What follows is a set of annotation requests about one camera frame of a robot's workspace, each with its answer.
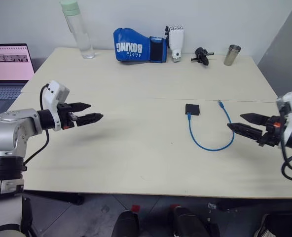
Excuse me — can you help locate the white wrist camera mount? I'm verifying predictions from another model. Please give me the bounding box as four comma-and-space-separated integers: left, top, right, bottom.
42, 79, 70, 131
276, 90, 292, 143

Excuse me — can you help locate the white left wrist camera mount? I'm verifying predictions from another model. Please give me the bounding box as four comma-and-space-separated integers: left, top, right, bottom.
42, 79, 70, 131

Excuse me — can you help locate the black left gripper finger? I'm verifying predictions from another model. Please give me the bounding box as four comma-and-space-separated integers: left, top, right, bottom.
70, 102, 92, 112
75, 113, 104, 127

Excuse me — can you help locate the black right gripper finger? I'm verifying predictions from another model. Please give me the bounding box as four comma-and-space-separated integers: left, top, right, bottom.
239, 113, 270, 126
226, 122, 267, 142

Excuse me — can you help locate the open laptop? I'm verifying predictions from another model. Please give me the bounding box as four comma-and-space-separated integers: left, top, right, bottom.
0, 43, 36, 117

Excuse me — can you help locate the blue Ethernet cable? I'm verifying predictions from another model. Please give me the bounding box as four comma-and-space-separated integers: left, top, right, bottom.
186, 100, 235, 152

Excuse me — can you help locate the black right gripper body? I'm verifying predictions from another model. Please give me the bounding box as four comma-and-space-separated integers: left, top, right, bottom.
257, 115, 288, 148

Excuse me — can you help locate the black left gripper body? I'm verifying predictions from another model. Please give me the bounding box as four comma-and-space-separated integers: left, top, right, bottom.
56, 103, 78, 130

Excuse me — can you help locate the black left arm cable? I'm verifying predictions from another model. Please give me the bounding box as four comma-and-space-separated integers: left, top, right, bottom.
23, 83, 50, 167

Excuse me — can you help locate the clear bottle with green lid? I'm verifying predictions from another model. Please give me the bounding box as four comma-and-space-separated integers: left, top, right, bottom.
59, 0, 95, 60

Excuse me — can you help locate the blue boxing glove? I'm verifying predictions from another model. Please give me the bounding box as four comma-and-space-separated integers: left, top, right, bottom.
113, 27, 168, 64

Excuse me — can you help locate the small black adapter box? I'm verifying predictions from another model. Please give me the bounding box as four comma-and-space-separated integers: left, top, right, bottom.
184, 104, 201, 116

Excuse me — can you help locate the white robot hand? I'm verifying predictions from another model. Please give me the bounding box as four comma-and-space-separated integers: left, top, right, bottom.
164, 25, 185, 63

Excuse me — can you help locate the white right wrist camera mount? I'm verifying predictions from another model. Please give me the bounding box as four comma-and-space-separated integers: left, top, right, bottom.
276, 90, 292, 143

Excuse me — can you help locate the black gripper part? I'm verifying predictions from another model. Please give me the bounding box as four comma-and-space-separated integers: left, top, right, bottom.
190, 47, 215, 67

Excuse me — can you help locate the steel cup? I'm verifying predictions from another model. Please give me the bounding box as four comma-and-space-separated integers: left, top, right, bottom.
223, 44, 242, 67

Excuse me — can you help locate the dark rounded robot foot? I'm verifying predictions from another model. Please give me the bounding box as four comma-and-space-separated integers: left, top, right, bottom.
170, 204, 220, 237
111, 209, 140, 237

